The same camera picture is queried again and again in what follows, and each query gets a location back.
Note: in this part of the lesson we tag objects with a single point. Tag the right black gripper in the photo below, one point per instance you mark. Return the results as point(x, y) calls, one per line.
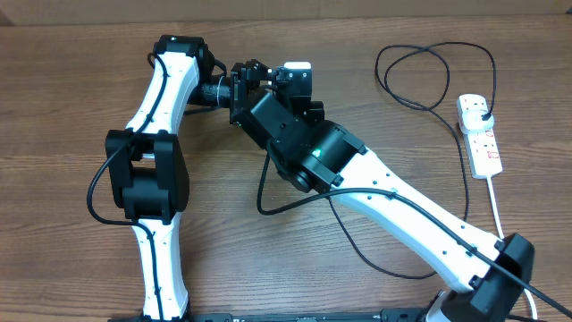
point(316, 109)

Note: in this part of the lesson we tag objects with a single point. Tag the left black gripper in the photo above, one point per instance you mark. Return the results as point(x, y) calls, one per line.
point(253, 71)

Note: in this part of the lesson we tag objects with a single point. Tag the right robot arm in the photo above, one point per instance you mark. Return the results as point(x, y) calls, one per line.
point(485, 274)

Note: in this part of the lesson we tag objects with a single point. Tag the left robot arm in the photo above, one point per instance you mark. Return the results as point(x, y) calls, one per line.
point(149, 177)

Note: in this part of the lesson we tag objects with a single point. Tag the white charger plug adapter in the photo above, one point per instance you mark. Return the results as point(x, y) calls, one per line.
point(474, 121)

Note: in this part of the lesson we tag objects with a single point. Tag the white power strip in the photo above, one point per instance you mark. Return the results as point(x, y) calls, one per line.
point(482, 149)

